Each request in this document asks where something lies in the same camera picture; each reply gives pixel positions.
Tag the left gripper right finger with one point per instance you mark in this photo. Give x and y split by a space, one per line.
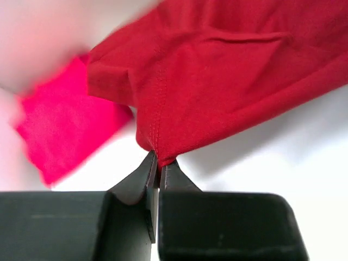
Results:
197 225

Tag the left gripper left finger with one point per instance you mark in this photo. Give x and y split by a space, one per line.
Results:
117 224

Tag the magenta t shirt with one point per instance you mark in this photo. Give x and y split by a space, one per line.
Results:
62 125

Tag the dark red t shirt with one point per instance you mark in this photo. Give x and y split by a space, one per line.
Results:
200 71

